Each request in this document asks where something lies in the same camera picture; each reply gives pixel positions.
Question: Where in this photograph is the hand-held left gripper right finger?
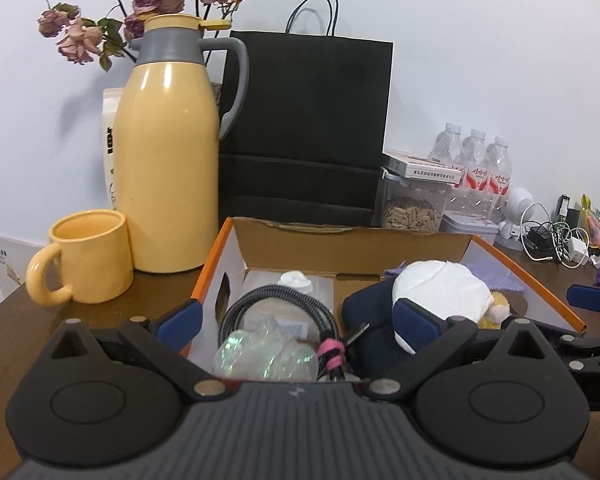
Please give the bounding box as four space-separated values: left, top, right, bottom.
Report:
362 297 548 401

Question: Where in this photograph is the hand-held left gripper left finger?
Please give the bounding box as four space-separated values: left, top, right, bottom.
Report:
50 300 226 401

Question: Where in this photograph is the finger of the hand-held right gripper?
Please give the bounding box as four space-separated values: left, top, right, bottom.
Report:
527 321 600 367
566 284 600 317

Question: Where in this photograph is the navy zip pouch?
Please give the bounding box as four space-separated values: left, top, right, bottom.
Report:
341 280 416 378

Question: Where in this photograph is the white face mask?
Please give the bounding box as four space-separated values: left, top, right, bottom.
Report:
391 259 496 356

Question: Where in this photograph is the braided cable with pink tie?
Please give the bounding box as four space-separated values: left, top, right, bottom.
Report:
219 284 371 381

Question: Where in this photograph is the yellow and white plush sheep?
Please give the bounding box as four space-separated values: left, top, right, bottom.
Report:
475 292 513 331

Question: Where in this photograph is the iridescent clear pouch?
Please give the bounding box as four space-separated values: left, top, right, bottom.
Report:
212 317 318 382

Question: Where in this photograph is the purple knitted cloth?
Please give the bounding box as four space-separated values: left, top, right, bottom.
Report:
382 259 526 293

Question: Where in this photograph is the red cardboard box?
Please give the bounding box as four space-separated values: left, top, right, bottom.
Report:
187 216 586 376

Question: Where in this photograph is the white charger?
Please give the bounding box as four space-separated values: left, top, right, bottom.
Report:
565 237 591 266

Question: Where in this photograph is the colourful snack packet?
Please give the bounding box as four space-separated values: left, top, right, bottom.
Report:
580 194 600 251

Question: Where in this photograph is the black power adapter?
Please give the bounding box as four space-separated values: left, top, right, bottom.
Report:
522 225 556 253

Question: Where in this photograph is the dark upright device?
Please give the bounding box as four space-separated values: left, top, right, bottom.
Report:
555 194 583 226

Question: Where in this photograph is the yellow ceramic mug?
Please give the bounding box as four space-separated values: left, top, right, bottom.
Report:
26 209 134 307

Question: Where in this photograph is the clear seed container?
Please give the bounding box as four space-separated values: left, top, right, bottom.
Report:
377 167 453 233

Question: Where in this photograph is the small white desk fan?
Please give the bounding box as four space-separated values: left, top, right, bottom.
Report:
497 186 536 252

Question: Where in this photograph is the small white flat box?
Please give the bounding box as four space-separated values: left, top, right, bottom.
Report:
382 150 463 182

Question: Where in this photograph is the yellow thermos jug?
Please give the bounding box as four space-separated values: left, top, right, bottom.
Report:
114 14 250 275

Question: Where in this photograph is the white drink carton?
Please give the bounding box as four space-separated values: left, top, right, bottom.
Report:
101 87 126 211

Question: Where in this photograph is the white printed board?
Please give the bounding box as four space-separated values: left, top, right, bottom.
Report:
0 232 31 306

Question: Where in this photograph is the black paper bag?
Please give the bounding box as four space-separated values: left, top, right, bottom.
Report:
217 0 395 228

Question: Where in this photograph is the tangle of white cables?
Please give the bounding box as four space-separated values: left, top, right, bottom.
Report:
522 202 593 266

